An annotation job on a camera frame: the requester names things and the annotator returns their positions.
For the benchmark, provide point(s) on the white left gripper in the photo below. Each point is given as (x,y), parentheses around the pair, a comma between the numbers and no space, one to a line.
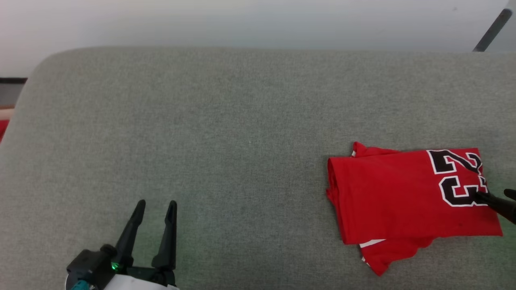
(145,280)

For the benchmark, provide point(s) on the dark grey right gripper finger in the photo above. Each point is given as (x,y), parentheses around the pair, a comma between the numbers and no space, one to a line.
(511,194)
(500,205)

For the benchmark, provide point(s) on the red white jersey garment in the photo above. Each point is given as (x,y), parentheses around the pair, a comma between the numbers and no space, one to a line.
(383,193)

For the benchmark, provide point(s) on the grey fabric sofa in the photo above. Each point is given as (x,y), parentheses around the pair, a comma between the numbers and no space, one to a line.
(201,141)

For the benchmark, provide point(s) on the dark metal bar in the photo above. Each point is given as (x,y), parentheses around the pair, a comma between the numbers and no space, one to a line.
(494,30)

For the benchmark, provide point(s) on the red object beside sofa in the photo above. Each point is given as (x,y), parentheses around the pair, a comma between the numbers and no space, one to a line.
(2,131)

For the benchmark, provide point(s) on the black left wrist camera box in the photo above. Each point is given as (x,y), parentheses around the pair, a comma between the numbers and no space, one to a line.
(86,262)

